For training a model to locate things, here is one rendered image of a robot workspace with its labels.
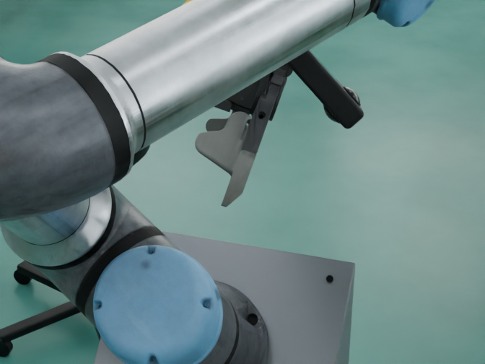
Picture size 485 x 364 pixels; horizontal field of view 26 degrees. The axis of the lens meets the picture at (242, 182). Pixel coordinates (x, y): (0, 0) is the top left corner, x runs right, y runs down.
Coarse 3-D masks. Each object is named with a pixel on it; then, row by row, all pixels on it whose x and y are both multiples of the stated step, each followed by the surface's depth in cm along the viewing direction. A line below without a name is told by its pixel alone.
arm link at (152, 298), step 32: (128, 256) 101; (160, 256) 101; (96, 288) 101; (128, 288) 100; (160, 288) 100; (192, 288) 100; (96, 320) 100; (128, 320) 100; (160, 320) 99; (192, 320) 99; (224, 320) 105; (128, 352) 99; (160, 352) 99; (192, 352) 100; (224, 352) 108
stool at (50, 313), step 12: (24, 264) 285; (24, 276) 287; (36, 276) 281; (48, 312) 267; (60, 312) 267; (72, 312) 269; (12, 324) 262; (24, 324) 262; (36, 324) 263; (48, 324) 266; (0, 336) 259; (12, 336) 260; (0, 348) 261
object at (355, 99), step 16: (288, 64) 102; (304, 64) 102; (320, 64) 102; (304, 80) 103; (320, 80) 103; (336, 80) 104; (320, 96) 103; (336, 96) 103; (352, 96) 104; (336, 112) 103; (352, 112) 103
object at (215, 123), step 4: (232, 112) 110; (252, 116) 109; (208, 120) 111; (212, 120) 111; (216, 120) 111; (220, 120) 111; (224, 120) 111; (208, 124) 112; (212, 124) 112; (216, 124) 112; (220, 124) 111; (224, 124) 111; (208, 128) 112; (212, 128) 112; (216, 128) 112; (220, 128) 112; (244, 132) 111; (244, 136) 111
